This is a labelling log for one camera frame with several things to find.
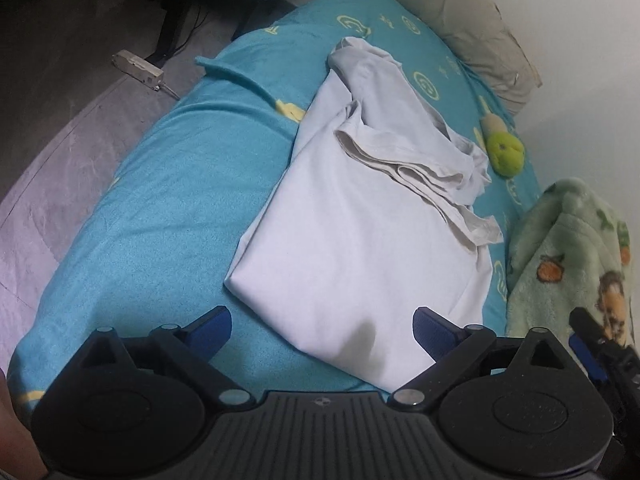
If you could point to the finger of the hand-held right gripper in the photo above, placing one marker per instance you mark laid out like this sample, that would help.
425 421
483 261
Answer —
587 324
590 360

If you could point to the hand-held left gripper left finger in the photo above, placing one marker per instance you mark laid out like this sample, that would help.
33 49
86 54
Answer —
212 330

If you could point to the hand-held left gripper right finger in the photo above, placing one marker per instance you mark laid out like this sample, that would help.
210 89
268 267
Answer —
432 330

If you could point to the white printed t-shirt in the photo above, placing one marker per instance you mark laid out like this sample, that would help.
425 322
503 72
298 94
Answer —
350 240

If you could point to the green printed fleece blanket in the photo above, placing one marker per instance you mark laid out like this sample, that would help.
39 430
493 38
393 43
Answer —
550 240

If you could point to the bed with teal sheet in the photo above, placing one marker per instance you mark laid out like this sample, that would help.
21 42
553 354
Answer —
175 210

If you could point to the green plush toy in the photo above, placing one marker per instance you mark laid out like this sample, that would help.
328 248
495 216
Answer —
506 152

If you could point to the person's bare leg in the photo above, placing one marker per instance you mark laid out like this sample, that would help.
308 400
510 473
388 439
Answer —
15 435

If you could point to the white power strip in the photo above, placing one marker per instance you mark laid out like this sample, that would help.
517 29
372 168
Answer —
137 67

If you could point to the grey pillow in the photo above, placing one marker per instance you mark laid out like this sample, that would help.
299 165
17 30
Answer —
470 25

